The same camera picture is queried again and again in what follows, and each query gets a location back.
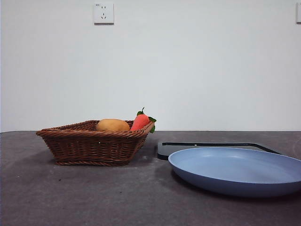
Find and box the brown wicker basket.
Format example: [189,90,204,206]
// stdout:
[36,120,155,167]

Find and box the yellow-brown potato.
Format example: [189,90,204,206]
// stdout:
[96,118,130,132]

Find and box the orange toy carrot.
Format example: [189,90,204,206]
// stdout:
[130,107,157,134]

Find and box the blue frying pan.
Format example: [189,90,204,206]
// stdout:
[168,147,301,198]

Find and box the white wall socket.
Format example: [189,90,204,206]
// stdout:
[94,2,115,25]

